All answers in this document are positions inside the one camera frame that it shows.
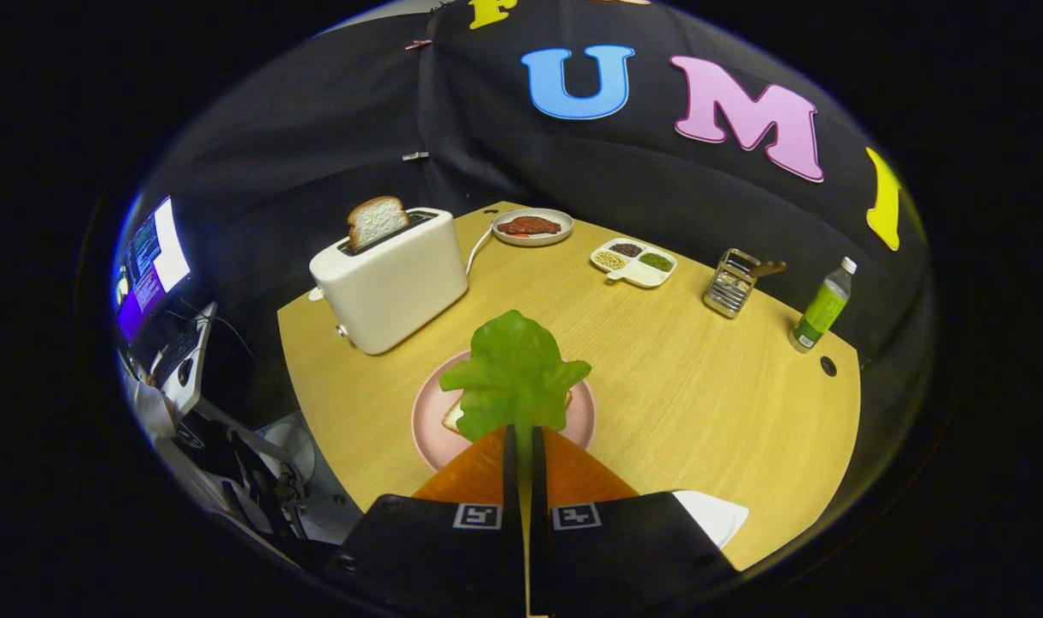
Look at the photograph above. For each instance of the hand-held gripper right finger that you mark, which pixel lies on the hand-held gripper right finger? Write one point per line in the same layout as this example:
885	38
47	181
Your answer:
539	515

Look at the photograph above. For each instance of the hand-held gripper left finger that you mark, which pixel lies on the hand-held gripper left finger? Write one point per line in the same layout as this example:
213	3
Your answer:
511	515

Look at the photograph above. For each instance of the green lettuce leaf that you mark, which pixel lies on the green lettuce leaf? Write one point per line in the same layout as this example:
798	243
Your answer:
512	369

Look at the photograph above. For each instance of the brown crust bread slice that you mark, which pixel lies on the brown crust bread slice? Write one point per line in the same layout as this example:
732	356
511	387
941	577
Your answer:
375	221

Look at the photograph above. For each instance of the pink plate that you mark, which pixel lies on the pink plate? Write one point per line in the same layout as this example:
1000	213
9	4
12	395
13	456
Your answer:
431	429

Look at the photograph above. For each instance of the flat white plate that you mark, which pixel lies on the flat white plate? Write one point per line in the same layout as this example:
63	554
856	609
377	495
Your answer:
714	515

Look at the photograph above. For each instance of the white round base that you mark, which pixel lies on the white round base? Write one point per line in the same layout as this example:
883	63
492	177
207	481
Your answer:
294	446

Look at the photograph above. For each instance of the white toaster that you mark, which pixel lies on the white toaster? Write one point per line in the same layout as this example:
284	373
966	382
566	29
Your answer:
392	292

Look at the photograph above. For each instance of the white divided dish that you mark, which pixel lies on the white divided dish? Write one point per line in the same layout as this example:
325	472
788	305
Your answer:
645	275

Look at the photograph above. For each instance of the pile of yellow beans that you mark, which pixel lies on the pile of yellow beans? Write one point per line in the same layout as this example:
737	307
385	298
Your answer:
611	260

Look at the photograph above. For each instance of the round white plate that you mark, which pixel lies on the round white plate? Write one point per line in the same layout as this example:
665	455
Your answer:
534	242

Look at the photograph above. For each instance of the pile of green beans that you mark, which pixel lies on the pile of green beans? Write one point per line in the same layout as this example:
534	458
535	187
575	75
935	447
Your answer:
656	262

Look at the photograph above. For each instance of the pile of dark beans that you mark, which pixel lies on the pile of dark beans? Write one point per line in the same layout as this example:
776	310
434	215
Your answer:
626	250

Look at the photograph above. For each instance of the red meat slice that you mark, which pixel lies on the red meat slice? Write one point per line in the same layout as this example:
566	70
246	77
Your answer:
530	226

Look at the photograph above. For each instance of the green drink bottle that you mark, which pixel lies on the green drink bottle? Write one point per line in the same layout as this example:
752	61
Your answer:
821	309

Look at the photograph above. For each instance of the silver clip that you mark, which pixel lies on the silver clip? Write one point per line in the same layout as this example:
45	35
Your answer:
415	156

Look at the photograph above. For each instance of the black backdrop cloth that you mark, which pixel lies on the black backdrop cloth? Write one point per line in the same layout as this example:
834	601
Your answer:
315	129

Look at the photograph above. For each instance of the laptop with lit screen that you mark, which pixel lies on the laptop with lit screen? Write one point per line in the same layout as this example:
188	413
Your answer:
156	257

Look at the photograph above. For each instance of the red clip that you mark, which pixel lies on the red clip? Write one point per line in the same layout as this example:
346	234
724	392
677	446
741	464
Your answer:
417	43

